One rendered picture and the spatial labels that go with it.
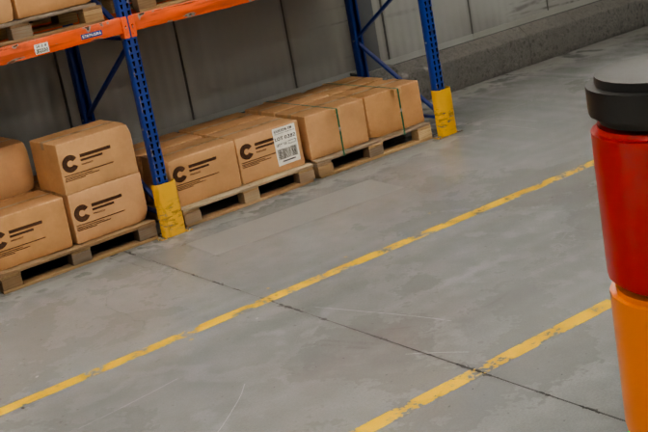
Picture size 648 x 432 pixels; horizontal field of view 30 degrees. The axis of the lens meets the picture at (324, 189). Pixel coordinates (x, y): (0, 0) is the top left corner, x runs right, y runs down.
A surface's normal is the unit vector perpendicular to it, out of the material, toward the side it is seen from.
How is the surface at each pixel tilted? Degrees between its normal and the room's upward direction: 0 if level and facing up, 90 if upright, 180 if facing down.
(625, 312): 90
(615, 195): 90
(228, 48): 90
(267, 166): 91
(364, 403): 0
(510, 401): 0
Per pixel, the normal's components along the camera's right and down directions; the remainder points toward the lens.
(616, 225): -0.89, 0.26
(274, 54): 0.58, 0.11
